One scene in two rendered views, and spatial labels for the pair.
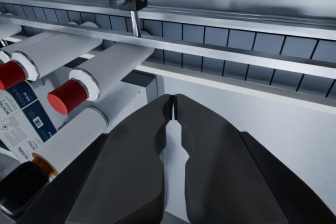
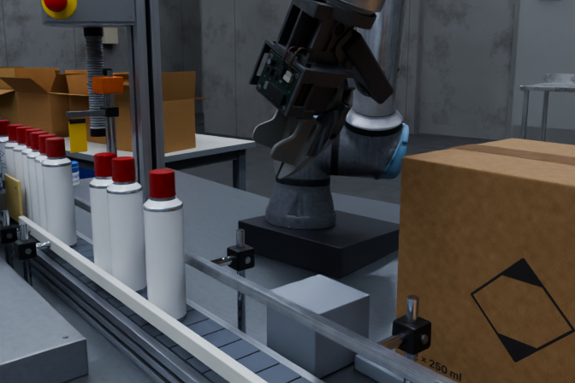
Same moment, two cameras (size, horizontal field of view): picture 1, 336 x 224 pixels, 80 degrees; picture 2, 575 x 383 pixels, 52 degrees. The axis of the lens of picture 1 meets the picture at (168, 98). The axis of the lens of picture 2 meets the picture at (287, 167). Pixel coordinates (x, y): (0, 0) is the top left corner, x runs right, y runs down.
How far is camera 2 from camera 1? 0.70 m
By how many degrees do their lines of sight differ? 88
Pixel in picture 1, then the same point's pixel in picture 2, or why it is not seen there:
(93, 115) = not seen: outside the picture
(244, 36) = (267, 359)
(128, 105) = (10, 338)
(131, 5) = (240, 249)
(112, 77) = (174, 229)
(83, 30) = not seen: hidden behind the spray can
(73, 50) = (134, 240)
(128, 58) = (180, 261)
